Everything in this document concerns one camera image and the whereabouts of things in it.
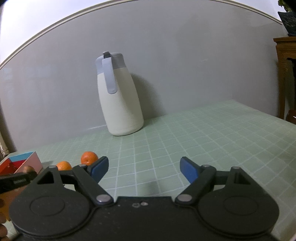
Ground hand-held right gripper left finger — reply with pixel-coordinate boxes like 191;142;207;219
30;156;114;206

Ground wooden cabinet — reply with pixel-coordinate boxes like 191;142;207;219
273;37;296;126

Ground green checked tablecloth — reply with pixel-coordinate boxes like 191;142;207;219
0;99;296;241

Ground dark plant pot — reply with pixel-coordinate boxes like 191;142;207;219
277;0;296;37

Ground white thermos jug blue lid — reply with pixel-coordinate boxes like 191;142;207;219
95;51;144;136

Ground orange tangerine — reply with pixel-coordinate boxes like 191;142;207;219
81;151;99;165
56;161;72;171

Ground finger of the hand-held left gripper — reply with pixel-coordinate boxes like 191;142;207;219
0;172;37;194

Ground colourful cardboard box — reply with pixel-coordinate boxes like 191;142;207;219
0;151;43;222

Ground person's left hand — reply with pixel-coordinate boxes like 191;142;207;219
0;199;8;241

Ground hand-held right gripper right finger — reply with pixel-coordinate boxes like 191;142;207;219
175;156;259;205

